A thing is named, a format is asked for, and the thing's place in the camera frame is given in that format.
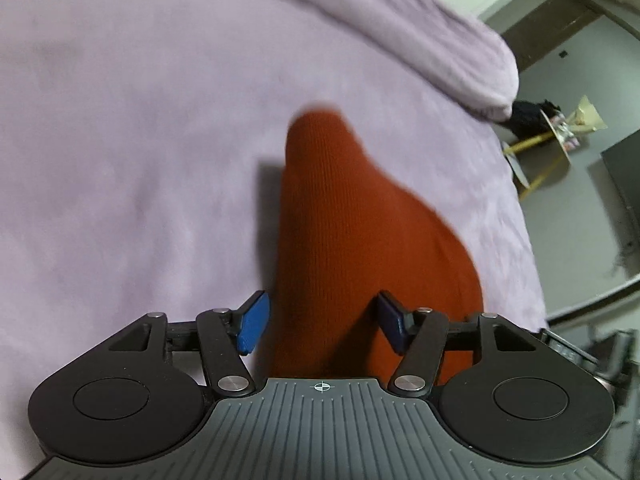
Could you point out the purple folded duvet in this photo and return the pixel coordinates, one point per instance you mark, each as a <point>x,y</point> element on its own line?
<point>425,35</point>

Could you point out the round yellow-legged side table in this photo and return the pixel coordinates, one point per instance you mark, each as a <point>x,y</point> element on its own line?
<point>537,140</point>

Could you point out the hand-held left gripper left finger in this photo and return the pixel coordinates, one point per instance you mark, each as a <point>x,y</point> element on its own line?
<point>252,322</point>

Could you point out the purple bed sheet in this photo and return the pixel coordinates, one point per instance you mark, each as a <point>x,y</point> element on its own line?
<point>125,160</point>

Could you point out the red knit sweater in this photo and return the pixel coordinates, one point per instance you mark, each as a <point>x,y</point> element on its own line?
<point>350,220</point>

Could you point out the black bag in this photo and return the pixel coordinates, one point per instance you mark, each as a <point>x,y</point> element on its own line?
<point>527,117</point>

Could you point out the dark flat screen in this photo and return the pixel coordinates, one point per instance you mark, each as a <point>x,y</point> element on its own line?
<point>625,195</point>

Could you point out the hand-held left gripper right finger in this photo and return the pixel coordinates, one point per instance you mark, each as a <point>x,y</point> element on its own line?
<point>392,320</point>

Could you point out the brown door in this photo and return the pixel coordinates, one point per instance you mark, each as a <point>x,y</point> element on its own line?
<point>545,25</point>

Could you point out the wrapped flower bouquet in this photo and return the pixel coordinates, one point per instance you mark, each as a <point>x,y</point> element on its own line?
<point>587,117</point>

